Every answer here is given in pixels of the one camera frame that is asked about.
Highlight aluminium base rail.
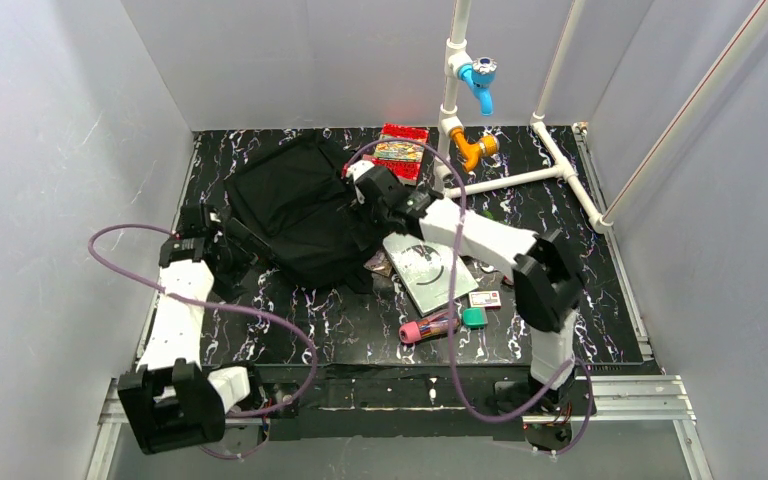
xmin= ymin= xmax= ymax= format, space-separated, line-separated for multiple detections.
xmin=87 ymin=368 xmax=712 ymax=479

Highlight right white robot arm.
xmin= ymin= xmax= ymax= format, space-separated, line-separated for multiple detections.
xmin=345 ymin=161 xmax=586 ymax=424

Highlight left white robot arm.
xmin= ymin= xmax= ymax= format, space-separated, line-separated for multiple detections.
xmin=117 ymin=203 xmax=269 ymax=455

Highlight purple cable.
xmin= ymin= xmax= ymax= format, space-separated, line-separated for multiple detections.
xmin=87 ymin=223 xmax=320 ymax=462
xmin=342 ymin=137 xmax=594 ymax=458

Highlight red patterned book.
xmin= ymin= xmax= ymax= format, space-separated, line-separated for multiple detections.
xmin=372 ymin=123 xmax=429 ymax=186

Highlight pink pencil case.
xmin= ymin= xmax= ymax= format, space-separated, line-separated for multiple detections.
xmin=398 ymin=311 xmax=460 ymax=345

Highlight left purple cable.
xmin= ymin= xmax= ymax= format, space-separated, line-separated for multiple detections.
xmin=87 ymin=223 xmax=320 ymax=462

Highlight black student backpack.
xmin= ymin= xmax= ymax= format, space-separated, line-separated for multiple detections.
xmin=224 ymin=131 xmax=381 ymax=294

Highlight blue plastic faucet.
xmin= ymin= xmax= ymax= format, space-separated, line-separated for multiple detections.
xmin=456 ymin=57 xmax=498 ymax=116

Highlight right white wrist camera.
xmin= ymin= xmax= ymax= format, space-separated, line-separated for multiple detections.
xmin=345 ymin=160 xmax=375 ymax=205

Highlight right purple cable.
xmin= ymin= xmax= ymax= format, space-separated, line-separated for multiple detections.
xmin=342 ymin=137 xmax=594 ymax=458

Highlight orange plastic pipe fitting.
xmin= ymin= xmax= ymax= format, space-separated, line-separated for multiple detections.
xmin=449 ymin=127 xmax=500 ymax=173

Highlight white PVC pipe frame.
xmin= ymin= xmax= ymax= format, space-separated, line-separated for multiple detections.
xmin=431 ymin=0 xmax=617 ymax=234

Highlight white Great Gatsby book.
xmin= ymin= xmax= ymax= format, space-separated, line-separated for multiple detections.
xmin=383 ymin=233 xmax=453 ymax=316

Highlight teal eraser block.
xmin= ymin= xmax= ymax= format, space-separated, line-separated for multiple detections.
xmin=461 ymin=307 xmax=488 ymax=329

